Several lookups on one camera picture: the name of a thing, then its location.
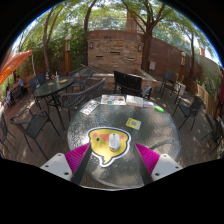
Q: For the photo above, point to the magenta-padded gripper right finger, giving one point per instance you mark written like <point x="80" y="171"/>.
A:
<point x="148" y="158"/>

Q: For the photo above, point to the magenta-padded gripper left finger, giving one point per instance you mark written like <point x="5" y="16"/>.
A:
<point x="78" y="156"/>

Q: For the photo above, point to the white computer mouse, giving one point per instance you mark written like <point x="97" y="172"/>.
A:
<point x="114" y="141"/>

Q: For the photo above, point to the yellow bird-shaped mouse pad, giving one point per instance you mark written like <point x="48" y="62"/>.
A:
<point x="100" y="146"/>

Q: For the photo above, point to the yellow square sticker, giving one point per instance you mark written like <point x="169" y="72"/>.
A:
<point x="133" y="123"/>

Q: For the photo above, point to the white label strip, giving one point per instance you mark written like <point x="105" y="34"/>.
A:
<point x="89" y="107"/>

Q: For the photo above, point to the green cylinder tube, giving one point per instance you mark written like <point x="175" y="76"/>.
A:
<point x="159" y="109"/>

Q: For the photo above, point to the black metal mesh chair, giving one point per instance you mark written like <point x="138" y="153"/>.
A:
<point x="35" y="125"/>

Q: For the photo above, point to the white book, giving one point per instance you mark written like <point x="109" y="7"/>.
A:
<point x="134" y="100"/>

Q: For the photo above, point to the colourful menu sheet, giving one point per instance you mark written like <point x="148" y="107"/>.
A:
<point x="113" y="100"/>

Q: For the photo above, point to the dark round patio table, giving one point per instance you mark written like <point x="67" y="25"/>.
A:
<point x="53" y="87"/>

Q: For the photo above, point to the black slatted bench chair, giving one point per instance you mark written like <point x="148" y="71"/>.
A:
<point x="130" y="81"/>

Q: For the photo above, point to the wooden slat fence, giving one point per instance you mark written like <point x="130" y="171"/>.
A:
<point x="201" y="96"/>

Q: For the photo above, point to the blue chair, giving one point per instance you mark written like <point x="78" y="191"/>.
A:
<point x="36" y="81"/>

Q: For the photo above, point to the person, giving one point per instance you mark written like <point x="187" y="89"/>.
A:
<point x="20" y="81"/>

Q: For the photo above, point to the red closed umbrella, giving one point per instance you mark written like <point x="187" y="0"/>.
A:
<point x="220" y="90"/>

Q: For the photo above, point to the orange patio umbrella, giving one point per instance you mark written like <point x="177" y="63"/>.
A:
<point x="15" y="63"/>

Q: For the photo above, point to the grey wall utility box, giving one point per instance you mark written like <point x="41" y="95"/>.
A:
<point x="152" y="65"/>

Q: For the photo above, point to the wooden lamp post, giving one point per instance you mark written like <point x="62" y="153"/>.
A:
<point x="68" y="55"/>
<point x="183" y="65"/>

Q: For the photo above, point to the black wall lamp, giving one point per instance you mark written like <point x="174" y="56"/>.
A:
<point x="91" y="45"/>
<point x="139" y="48"/>

